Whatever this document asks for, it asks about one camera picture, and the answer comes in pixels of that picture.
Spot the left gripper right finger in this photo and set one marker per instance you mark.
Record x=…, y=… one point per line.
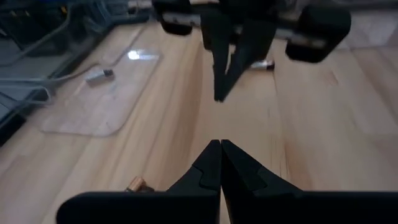
x=280, y=208

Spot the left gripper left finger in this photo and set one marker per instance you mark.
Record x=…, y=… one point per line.
x=186, y=205

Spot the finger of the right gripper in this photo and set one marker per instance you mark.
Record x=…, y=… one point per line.
x=255, y=43
x=217, y=62

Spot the silver battery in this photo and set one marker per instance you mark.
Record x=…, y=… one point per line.
x=262, y=64
x=98, y=76

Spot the black copper Duracell battery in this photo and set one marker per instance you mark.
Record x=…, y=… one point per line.
x=136, y=184

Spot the black printer enclosure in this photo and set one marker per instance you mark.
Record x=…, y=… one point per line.
x=31, y=31

